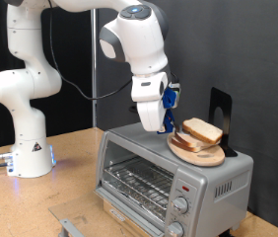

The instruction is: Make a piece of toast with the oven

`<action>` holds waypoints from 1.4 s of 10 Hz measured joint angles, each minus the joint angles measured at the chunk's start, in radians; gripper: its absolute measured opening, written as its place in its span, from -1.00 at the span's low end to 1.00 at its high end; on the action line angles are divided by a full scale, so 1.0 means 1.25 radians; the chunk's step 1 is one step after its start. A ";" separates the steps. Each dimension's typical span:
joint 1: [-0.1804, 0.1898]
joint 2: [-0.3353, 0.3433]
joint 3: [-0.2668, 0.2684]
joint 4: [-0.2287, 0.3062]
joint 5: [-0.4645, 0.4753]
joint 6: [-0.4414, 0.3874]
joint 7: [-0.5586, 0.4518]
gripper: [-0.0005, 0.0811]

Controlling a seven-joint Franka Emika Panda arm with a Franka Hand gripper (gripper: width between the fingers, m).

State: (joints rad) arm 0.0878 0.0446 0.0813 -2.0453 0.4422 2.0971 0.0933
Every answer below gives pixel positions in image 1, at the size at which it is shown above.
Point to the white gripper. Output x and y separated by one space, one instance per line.
150 112

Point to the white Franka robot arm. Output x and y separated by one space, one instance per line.
27 131

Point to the silver toaster oven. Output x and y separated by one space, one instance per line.
211 171

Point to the silver oven knob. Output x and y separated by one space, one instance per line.
175 229
180 205

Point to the black metal bookend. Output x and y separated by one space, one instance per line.
221 97

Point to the round wooden cutting board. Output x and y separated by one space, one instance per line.
208 158

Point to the black curtain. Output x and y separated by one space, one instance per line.
70 115

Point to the vertical metal pole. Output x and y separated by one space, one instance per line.
94 49

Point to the grey backdrop cloth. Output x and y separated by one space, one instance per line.
227 49

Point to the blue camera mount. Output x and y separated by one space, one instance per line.
169 98

